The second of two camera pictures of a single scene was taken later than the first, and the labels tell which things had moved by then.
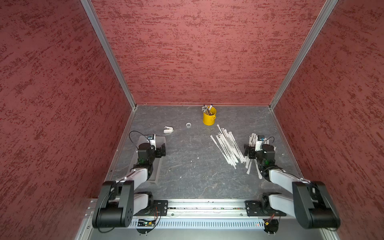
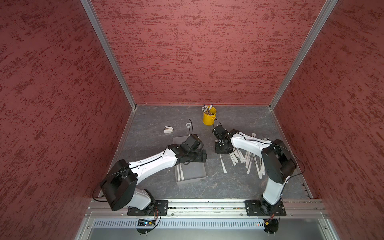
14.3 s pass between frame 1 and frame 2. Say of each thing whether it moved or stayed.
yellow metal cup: stayed
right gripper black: moved
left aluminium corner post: stayed
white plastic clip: stayed
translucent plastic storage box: moved
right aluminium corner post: stayed
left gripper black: moved
